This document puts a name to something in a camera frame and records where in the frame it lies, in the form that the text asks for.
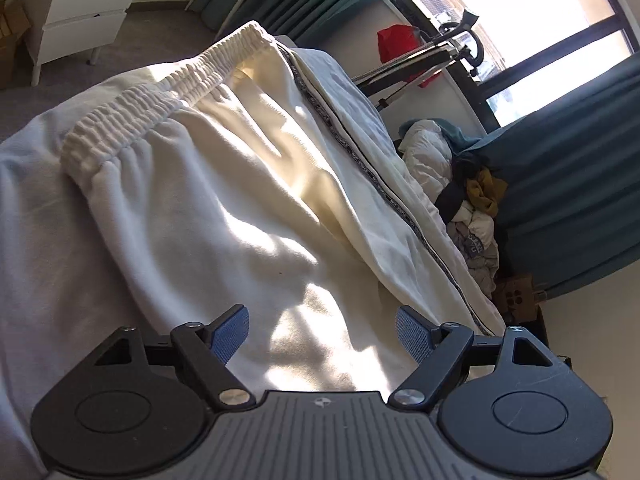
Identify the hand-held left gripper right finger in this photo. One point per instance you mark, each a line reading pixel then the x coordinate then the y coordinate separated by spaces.
pixel 412 335

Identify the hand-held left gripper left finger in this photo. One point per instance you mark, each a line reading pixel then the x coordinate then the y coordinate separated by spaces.
pixel 232 332

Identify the cream white sweat pants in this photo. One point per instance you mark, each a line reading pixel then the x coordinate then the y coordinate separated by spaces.
pixel 240 200

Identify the grey hoodie with purple print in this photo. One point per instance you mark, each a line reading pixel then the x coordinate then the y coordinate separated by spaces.
pixel 475 245

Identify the brown paper bag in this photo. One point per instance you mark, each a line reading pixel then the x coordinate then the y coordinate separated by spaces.
pixel 515 296

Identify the black garment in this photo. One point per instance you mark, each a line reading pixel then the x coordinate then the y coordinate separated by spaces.
pixel 450 197

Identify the mustard yellow garment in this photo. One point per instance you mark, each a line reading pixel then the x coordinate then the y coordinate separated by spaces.
pixel 484 190

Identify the white puffy quilt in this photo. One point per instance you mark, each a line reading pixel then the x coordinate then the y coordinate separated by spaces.
pixel 427 157

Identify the pastel bed duvet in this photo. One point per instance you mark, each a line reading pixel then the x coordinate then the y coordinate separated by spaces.
pixel 45 260

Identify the teal cloth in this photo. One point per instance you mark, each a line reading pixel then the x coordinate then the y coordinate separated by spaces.
pixel 457 132

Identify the red bag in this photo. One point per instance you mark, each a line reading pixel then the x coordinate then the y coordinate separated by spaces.
pixel 397 50

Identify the black exercise machine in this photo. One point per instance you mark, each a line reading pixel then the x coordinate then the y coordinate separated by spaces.
pixel 440 50

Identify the window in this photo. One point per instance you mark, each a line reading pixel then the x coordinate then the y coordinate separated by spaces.
pixel 540 5

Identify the white dresser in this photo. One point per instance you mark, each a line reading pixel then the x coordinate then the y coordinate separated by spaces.
pixel 85 10

